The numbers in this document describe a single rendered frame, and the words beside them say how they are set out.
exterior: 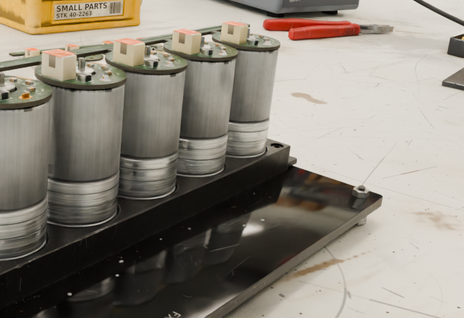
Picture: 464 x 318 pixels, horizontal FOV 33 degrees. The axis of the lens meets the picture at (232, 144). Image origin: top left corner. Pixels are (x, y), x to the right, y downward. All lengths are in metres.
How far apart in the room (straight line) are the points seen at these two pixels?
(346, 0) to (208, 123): 0.51
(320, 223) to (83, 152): 0.09
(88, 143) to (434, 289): 0.12
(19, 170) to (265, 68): 0.11
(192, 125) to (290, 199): 0.05
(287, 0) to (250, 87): 0.42
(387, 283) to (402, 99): 0.24
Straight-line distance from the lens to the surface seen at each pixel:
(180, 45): 0.25
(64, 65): 0.21
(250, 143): 0.28
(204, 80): 0.25
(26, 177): 0.20
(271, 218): 0.26
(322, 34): 0.63
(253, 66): 0.27
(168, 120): 0.24
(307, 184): 0.29
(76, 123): 0.21
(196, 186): 0.25
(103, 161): 0.22
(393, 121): 0.43
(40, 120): 0.20
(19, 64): 0.22
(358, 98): 0.47
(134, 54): 0.23
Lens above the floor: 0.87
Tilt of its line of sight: 19 degrees down
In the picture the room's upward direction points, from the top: 7 degrees clockwise
